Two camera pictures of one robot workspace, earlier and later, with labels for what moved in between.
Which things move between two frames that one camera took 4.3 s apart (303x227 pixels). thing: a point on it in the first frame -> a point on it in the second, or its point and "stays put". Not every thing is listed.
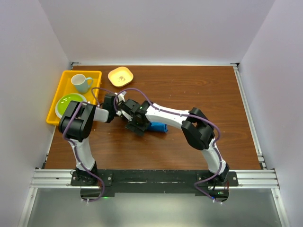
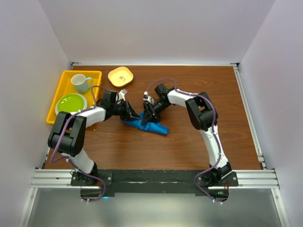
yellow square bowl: (120, 76) stays put
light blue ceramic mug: (82, 83) stays put
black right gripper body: (132, 124) -> (156, 108)
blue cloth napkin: (158, 126) stays put
